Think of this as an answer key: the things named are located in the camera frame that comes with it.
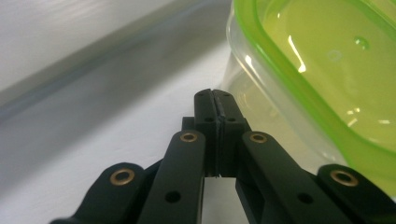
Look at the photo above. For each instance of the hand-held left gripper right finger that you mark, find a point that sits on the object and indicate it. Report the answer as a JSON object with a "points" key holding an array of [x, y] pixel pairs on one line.
{"points": [[232, 118]]}

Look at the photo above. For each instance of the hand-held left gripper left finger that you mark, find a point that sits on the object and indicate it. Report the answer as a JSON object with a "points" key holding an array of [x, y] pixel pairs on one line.
{"points": [[205, 112]]}

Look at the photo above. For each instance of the green lidded plastic container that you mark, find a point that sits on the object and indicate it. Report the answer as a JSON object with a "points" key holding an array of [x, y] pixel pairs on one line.
{"points": [[320, 77]]}

